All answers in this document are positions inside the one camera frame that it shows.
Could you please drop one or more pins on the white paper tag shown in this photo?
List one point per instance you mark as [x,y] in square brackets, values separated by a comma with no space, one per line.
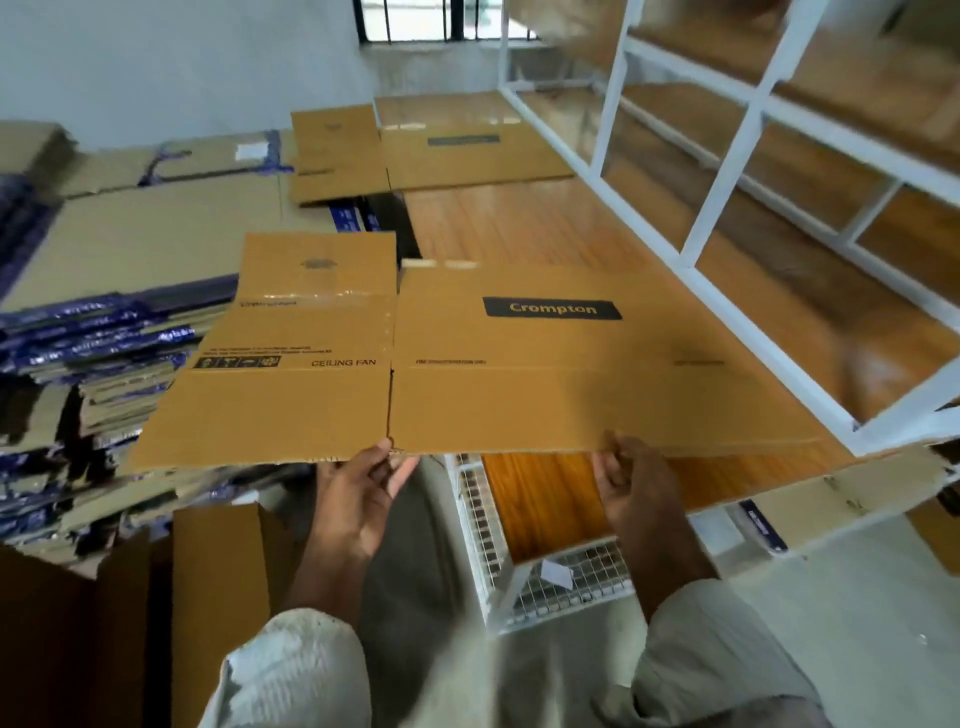
[557,573]

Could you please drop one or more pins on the black framed window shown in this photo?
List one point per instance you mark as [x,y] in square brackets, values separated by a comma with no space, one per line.
[405,18]

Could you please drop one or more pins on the person's right forearm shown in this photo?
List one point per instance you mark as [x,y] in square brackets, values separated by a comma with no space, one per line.
[675,567]

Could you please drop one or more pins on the person's left forearm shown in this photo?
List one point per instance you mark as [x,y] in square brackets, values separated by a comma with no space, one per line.
[330,578]

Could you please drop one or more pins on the white metal shelf rack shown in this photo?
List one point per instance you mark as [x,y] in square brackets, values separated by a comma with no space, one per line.
[713,203]

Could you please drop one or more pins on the person's left hand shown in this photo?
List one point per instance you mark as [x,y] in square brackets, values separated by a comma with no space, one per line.
[360,503]

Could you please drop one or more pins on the wooden table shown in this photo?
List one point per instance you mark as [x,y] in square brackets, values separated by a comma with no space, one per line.
[480,225]

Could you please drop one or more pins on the person's light grey shirt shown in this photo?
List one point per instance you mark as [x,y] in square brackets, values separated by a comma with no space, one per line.
[300,675]

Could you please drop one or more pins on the assembled boxes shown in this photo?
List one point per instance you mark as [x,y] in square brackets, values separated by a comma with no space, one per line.
[60,645]

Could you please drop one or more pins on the person's right hand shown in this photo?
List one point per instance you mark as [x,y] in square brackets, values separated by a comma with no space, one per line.
[642,495]

